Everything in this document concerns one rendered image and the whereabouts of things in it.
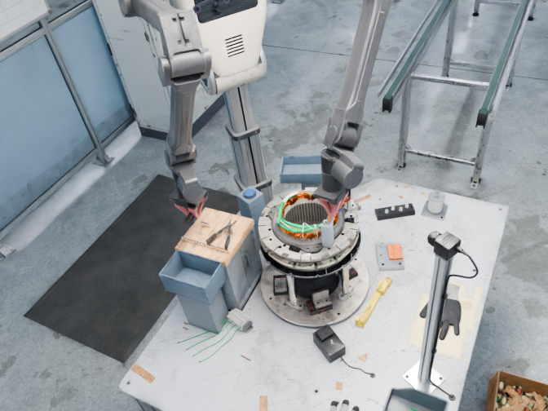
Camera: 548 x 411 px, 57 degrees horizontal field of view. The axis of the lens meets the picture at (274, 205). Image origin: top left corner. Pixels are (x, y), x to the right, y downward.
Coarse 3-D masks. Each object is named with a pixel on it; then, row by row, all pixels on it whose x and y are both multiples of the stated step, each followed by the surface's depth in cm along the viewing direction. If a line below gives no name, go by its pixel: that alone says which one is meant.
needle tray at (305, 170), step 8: (288, 160) 192; (296, 160) 191; (304, 160) 191; (312, 160) 191; (288, 168) 192; (296, 168) 191; (304, 168) 191; (312, 168) 190; (320, 168) 190; (280, 176) 184; (288, 176) 184; (296, 176) 183; (304, 176) 183; (312, 176) 183; (320, 176) 182; (304, 184) 188; (312, 184) 187
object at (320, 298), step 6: (318, 288) 168; (324, 288) 168; (312, 294) 167; (318, 294) 168; (324, 294) 169; (312, 300) 170; (318, 300) 169; (324, 300) 169; (330, 300) 169; (318, 306) 168; (324, 306) 169
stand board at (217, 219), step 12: (204, 216) 172; (216, 216) 172; (228, 216) 171; (240, 216) 170; (192, 228) 169; (204, 228) 168; (216, 228) 167; (240, 228) 166; (204, 240) 164; (216, 240) 164; (240, 240) 162; (192, 252) 161; (204, 252) 160; (216, 252) 160
